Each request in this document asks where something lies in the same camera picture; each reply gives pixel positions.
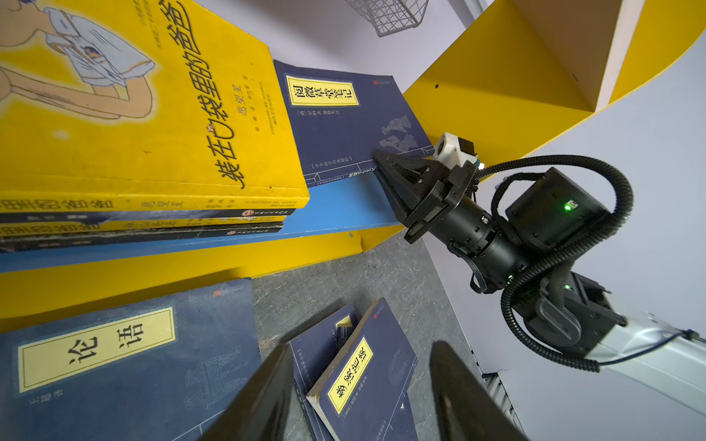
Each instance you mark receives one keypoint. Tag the black wolf book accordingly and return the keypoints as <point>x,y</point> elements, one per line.
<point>91,217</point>

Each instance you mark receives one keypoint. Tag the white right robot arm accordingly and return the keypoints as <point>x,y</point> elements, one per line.
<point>520,226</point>

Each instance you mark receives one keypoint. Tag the black book orange title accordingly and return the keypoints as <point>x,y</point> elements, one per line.
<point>59,241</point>

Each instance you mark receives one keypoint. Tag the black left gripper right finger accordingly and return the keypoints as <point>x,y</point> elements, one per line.
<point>464,409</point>

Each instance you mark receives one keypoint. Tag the blue book yellow label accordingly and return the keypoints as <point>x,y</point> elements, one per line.
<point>163,369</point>

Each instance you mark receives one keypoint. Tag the white wire rack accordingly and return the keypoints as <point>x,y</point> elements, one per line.
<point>390,16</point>

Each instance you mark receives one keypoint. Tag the yellow cartoon book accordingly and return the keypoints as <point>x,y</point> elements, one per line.
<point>19,229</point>
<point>140,106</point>

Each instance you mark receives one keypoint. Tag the blue book lowest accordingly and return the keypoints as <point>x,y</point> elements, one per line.
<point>314,345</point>

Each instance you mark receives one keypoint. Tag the blue book stack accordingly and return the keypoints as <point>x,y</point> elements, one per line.
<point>340,120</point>

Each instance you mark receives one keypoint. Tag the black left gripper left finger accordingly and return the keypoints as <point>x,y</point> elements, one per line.
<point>261,409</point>

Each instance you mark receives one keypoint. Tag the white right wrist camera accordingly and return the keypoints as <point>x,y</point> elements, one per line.
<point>452,150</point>

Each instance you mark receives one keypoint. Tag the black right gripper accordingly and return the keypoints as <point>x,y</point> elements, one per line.
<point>431,199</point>

